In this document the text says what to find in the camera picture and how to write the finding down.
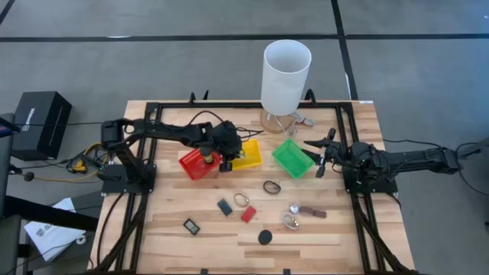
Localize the yellow plastic basket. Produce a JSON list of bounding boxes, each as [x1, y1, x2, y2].
[[228, 137, 264, 171]]

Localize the red plastic basket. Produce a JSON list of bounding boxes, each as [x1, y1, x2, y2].
[[178, 147, 223, 181]]

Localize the black round disc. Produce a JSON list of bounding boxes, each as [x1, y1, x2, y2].
[[257, 228, 274, 246]]

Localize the white shade table lamp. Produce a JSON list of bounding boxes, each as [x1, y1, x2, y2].
[[260, 39, 313, 135]]

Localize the small red card case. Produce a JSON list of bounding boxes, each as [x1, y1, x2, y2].
[[240, 205, 257, 224]]

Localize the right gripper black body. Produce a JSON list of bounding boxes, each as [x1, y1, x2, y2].
[[316, 127, 351, 180]]

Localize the white lamp cord with switch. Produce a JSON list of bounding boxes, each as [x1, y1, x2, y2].
[[280, 112, 317, 138]]

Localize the white paper sheets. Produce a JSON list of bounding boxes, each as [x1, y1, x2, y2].
[[23, 197, 88, 264]]

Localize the yellow black tool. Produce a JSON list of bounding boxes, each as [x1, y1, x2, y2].
[[70, 158, 89, 173]]

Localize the dark teal small box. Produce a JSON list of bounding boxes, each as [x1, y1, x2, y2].
[[216, 198, 234, 217]]

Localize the small black digital display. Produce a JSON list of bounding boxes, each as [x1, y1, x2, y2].
[[183, 218, 201, 236]]

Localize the silver watch brown strap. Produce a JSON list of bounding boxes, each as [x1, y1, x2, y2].
[[288, 202, 328, 219]]

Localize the black oval wristband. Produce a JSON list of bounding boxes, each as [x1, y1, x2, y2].
[[262, 180, 282, 196]]

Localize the black power cable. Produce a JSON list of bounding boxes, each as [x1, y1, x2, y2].
[[96, 192, 127, 270]]

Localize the black cardboard box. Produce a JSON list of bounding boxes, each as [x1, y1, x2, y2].
[[12, 90, 73, 160]]

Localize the black left wrist camera cable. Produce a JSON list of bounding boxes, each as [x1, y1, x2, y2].
[[188, 109, 265, 143]]

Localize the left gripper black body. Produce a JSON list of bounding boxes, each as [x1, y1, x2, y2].
[[208, 120, 245, 160]]

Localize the black metal table frame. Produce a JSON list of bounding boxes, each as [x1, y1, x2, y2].
[[87, 89, 421, 275]]

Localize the dark grey furniture leg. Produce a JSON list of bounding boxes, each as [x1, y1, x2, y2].
[[456, 136, 489, 160]]

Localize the green plastic basket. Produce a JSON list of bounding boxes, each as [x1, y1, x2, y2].
[[271, 137, 316, 180]]

